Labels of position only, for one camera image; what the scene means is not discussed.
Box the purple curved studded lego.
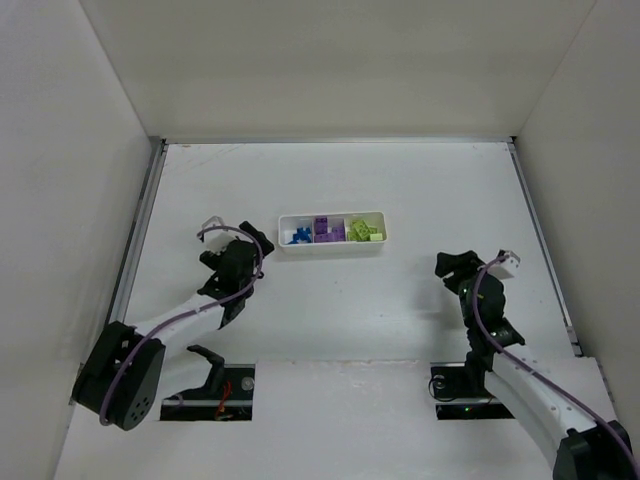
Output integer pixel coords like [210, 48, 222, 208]
[313, 216, 329, 236]

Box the large blue curved lego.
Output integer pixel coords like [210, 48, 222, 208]
[285, 227, 313, 245]

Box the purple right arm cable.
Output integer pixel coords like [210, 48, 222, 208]
[470, 252, 632, 469]

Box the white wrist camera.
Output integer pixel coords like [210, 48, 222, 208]
[489, 250, 521, 280]
[196, 215, 231, 252]

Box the purple lego brick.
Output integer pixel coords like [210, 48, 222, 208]
[314, 226, 346, 243]

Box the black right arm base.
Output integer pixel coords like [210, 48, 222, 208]
[428, 352, 514, 421]

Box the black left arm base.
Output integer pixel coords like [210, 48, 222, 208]
[158, 345, 256, 422]

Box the white three-compartment container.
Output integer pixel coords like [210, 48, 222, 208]
[277, 211, 389, 256]

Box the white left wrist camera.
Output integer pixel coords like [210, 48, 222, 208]
[196, 215, 231, 252]

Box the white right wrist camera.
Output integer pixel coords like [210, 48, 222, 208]
[489, 250, 521, 280]

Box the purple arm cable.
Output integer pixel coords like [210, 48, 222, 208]
[98, 224, 266, 426]
[470, 252, 632, 469]

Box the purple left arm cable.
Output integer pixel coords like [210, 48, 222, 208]
[98, 224, 266, 426]

